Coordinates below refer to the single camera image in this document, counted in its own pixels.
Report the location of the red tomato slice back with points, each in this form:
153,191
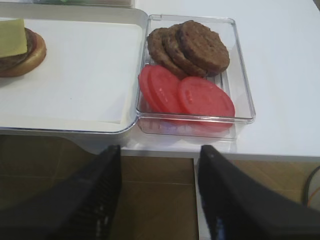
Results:
144,88

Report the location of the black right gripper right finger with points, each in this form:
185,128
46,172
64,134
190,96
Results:
236,207

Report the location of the bottom bun on tray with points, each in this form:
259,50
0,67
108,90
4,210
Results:
33,60

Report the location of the red tomato slice middle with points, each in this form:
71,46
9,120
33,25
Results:
164,87

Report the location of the red tomato slice front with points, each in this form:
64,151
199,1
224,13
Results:
201,97

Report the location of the brown patty front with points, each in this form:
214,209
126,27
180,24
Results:
203,47

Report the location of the white metal tray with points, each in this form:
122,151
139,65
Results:
42,126

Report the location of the white paper sheet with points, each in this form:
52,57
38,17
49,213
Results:
86,75

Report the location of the brown patty middle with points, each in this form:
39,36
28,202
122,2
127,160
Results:
172,48

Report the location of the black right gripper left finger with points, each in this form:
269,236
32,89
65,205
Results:
81,207

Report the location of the brown patty back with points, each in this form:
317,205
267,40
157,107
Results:
158,53

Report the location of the yellow cheese slice on burger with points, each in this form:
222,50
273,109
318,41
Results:
13,39

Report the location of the red tomato slice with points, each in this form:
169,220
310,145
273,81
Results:
201,97
164,87
144,88

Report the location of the brown patty on burger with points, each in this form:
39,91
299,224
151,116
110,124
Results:
11,61

